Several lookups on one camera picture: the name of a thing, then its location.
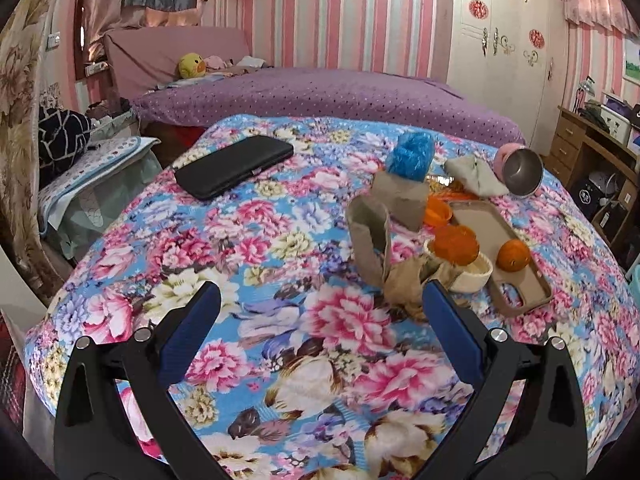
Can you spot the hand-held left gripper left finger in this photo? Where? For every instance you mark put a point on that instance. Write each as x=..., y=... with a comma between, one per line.
x=192, y=330

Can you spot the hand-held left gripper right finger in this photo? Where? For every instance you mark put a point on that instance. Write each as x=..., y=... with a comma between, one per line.
x=452, y=330

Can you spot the blue plastic bag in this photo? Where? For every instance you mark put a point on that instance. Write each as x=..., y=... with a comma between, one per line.
x=410, y=155

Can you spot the crumpled brown paper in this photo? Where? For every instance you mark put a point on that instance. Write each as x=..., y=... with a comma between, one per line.
x=405, y=285

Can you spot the orange fruit in bowl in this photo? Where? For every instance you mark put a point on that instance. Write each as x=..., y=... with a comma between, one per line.
x=455, y=245

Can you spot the orange fruit on tray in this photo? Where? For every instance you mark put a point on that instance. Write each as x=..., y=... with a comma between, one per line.
x=513, y=255

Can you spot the beige phone case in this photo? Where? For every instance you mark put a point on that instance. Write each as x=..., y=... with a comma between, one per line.
x=487, y=220

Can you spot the flattened cardboard tube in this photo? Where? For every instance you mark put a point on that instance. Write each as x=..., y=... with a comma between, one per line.
x=365, y=245

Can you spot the orange snack wrapper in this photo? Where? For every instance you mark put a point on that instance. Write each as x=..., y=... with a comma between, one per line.
x=450, y=191

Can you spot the brown cardboard piece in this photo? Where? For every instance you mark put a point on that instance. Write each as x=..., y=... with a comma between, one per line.
x=400, y=200

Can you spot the crumpled beige cloth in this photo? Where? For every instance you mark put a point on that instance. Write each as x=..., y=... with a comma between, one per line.
x=475, y=175

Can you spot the black phone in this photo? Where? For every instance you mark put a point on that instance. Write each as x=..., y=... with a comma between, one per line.
x=235, y=167

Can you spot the pink metal cup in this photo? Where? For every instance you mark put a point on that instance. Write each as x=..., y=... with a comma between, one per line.
x=522, y=175

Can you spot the light blue patterned mat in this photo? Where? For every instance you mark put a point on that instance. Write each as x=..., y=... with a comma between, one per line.
x=95, y=165

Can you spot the black box with white emblem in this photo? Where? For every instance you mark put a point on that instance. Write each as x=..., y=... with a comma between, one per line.
x=587, y=192

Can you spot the wooden desk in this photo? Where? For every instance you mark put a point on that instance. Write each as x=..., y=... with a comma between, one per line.
x=570, y=135

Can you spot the black patterned bag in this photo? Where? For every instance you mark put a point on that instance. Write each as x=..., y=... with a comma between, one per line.
x=62, y=135

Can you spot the yellow duck plush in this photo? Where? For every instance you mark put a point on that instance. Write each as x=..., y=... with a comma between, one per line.
x=191, y=66

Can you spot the white wardrobe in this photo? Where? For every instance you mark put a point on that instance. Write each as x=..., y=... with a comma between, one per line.
x=500, y=70

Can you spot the white storage box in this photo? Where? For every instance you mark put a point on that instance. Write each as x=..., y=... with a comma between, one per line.
x=617, y=120

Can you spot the purple dotted bed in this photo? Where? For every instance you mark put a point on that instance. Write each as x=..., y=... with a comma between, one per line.
x=325, y=95

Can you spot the pink plush toy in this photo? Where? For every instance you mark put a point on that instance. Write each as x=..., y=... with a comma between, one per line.
x=217, y=62

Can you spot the pink bed headboard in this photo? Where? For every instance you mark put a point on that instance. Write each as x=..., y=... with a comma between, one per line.
x=145, y=60

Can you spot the floral beige curtain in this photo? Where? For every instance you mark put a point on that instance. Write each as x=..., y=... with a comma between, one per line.
x=20, y=110

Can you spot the pink window curtain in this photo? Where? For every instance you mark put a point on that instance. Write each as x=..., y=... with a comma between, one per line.
x=102, y=0

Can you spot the pink curtain valance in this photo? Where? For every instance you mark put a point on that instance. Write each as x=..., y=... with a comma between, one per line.
x=595, y=0

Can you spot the wall switch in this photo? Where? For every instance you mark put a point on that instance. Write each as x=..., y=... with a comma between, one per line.
x=53, y=40

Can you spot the small wall picture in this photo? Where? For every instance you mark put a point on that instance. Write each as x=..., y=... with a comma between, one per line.
x=632, y=62

